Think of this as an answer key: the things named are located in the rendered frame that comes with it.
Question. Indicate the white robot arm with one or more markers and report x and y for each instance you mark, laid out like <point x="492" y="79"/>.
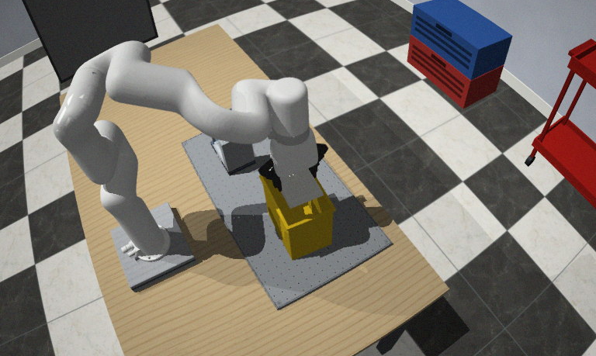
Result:
<point x="132" y="79"/>

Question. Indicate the yellow open-top bin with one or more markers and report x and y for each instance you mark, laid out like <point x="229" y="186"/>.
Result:
<point x="300" y="237"/>

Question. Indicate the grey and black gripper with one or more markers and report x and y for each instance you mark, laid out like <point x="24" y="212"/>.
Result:
<point x="288" y="160"/>

